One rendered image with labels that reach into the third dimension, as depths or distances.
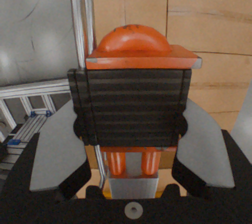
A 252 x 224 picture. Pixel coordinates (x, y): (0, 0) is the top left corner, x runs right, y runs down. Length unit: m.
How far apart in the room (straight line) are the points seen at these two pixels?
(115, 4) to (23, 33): 1.06
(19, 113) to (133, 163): 1.63
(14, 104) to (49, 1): 1.02
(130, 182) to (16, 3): 1.61
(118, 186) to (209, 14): 0.82
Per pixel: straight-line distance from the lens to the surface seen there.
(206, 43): 0.88
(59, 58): 1.49
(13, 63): 1.79
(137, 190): 0.22
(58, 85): 1.33
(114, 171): 0.19
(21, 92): 1.56
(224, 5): 0.92
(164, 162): 0.46
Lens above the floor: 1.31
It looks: 60 degrees down
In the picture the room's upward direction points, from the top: 179 degrees counter-clockwise
